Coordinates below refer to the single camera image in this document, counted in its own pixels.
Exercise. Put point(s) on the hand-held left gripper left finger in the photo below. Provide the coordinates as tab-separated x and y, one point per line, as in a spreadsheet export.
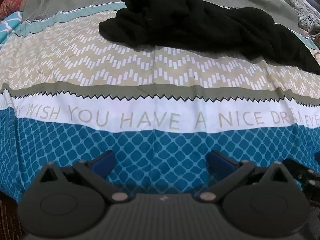
105	161

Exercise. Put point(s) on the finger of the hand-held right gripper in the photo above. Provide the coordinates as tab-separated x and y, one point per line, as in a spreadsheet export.
305	170

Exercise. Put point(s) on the black pants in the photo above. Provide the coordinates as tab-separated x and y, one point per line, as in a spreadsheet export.
200	22

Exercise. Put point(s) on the grey blue patterned blanket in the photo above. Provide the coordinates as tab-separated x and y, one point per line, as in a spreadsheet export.
300	2

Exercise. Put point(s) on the patterned striped bed sheet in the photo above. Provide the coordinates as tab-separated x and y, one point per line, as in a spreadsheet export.
160	70

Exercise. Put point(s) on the olive green clothes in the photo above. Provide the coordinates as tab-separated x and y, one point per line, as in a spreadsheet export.
315	36

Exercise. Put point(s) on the teal white patterned pillow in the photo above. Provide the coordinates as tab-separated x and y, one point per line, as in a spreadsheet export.
7	31

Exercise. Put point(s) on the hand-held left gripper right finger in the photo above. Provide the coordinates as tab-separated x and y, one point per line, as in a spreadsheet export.
220	161

